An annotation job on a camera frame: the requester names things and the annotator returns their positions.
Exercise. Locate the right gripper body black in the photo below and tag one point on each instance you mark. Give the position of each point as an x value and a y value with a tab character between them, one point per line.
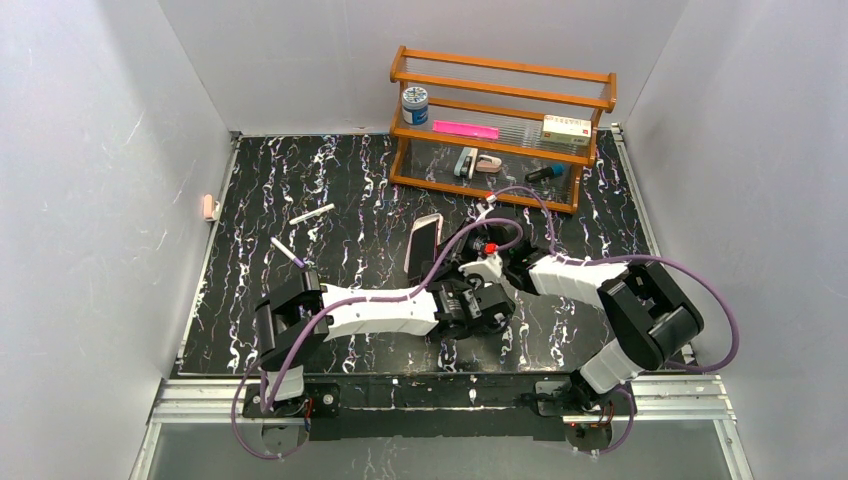
448	250

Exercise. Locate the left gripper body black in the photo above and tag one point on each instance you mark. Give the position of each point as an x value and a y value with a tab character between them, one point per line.
486	312

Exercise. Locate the phone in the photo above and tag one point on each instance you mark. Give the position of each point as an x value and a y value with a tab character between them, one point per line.
422	247

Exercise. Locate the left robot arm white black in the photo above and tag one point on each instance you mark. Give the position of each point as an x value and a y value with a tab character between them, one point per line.
294	319

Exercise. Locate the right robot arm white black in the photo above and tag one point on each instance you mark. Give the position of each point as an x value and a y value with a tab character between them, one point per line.
650	315

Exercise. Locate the pink tape dispenser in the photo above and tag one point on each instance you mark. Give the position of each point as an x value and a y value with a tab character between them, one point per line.
488	164

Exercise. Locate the grey stapler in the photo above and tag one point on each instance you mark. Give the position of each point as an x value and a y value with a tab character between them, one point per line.
466	163

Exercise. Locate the black blue marker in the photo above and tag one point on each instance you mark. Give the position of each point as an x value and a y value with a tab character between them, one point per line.
546	173

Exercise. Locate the orange wooden shelf rack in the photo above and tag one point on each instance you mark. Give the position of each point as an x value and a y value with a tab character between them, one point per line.
511	96

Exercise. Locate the pink flat ruler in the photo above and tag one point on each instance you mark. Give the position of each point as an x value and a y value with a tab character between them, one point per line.
466	130

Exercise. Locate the white red medicine box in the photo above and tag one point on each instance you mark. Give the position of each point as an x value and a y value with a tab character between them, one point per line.
566	130

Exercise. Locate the white blue jar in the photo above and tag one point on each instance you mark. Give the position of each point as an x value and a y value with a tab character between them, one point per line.
414	105

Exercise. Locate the white marker pen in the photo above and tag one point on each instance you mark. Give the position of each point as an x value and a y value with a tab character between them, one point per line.
311	214

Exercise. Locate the purple tipped marker pen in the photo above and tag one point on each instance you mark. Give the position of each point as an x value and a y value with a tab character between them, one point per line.
290	255

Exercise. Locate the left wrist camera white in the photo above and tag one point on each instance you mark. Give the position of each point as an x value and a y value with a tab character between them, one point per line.
489	267

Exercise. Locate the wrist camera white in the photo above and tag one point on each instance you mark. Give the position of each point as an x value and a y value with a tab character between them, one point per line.
485	205
489	267

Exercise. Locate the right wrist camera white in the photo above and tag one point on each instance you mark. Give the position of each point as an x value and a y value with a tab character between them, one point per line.
485	205

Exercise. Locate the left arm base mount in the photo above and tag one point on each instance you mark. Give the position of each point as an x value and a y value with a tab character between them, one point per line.
287	424

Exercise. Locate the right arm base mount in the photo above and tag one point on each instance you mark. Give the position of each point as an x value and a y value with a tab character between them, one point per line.
596	424

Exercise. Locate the aluminium frame rail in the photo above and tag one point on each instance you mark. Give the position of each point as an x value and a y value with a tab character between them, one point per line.
657	397

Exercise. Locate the pink wall hook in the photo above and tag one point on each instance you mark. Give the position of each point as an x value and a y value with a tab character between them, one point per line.
210	208

